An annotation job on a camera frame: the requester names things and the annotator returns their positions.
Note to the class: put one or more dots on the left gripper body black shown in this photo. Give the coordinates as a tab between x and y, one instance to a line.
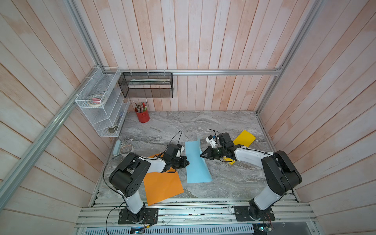
178	162

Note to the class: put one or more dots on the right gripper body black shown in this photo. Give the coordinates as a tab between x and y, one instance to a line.
218	152

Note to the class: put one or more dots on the yellow paper sheet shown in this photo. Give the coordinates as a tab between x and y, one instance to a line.
244	139

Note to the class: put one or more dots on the light blue paper sheet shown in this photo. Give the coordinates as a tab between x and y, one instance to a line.
197	170

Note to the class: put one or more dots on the orange paper sheet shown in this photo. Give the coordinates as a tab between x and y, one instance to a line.
160	185

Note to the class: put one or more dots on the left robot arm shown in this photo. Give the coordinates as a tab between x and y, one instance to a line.
127	177

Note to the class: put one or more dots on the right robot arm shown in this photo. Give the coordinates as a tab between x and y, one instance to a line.
280	173

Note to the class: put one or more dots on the clear tape roll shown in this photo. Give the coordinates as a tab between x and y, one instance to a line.
126	149

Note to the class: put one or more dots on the red pencil cup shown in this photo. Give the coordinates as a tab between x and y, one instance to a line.
143	116

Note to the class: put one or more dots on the tape roll on shelf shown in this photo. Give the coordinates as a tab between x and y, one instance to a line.
97	100

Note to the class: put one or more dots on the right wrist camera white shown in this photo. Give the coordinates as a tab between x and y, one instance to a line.
212	141

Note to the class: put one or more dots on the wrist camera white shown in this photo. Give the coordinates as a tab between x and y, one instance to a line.
212	141
181	148

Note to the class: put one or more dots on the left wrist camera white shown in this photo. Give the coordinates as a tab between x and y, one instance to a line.
181	148

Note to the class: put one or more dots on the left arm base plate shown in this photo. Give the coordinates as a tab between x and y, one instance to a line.
144	216

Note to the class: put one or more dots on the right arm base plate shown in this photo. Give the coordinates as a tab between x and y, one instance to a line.
251	213

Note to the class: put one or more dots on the black mesh wall basket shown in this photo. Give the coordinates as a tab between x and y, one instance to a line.
146	85

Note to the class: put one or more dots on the white wire shelf rack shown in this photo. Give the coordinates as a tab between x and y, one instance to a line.
107	120

